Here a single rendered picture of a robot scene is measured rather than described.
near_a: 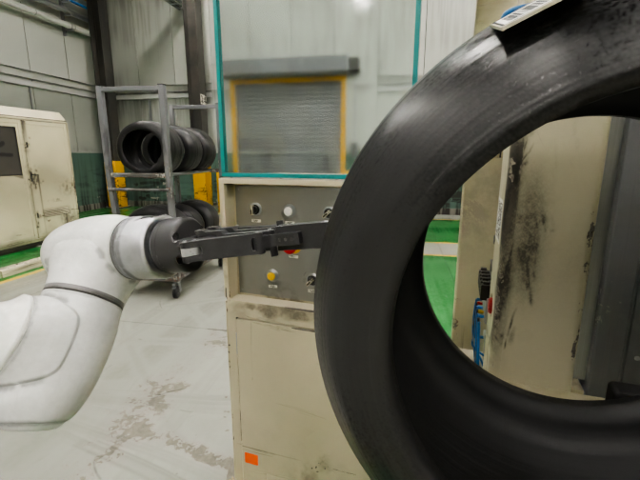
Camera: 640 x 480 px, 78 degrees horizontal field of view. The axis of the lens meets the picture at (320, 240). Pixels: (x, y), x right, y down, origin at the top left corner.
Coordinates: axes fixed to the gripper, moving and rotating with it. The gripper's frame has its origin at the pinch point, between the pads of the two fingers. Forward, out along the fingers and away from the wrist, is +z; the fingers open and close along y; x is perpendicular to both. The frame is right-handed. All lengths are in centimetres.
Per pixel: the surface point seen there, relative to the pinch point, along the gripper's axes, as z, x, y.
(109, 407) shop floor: -170, 101, 97
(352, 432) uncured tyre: 6.8, 17.1, -11.2
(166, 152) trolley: -223, -43, 241
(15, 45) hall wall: -805, -342, 553
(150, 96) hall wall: -711, -258, 797
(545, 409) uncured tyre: 26.7, 30.3, 15.7
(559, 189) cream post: 31.4, 0.0, 26.2
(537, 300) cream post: 27.8, 17.6, 26.2
